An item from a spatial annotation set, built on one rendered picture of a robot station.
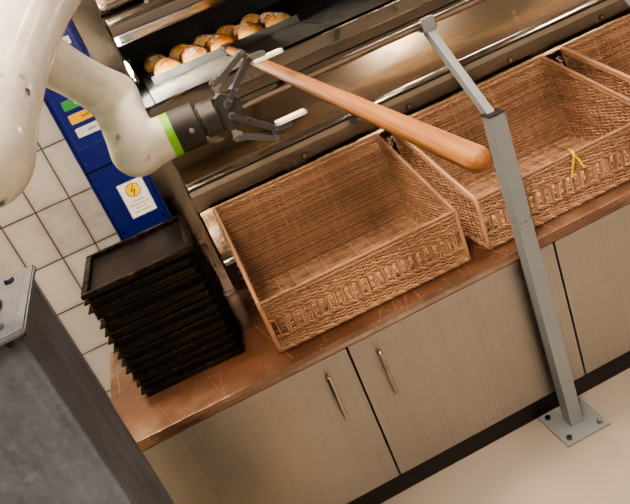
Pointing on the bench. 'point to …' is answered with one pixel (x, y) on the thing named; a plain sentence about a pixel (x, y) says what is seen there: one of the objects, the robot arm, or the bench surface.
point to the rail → (135, 12)
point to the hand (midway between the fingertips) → (289, 82)
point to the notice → (136, 197)
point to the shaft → (387, 119)
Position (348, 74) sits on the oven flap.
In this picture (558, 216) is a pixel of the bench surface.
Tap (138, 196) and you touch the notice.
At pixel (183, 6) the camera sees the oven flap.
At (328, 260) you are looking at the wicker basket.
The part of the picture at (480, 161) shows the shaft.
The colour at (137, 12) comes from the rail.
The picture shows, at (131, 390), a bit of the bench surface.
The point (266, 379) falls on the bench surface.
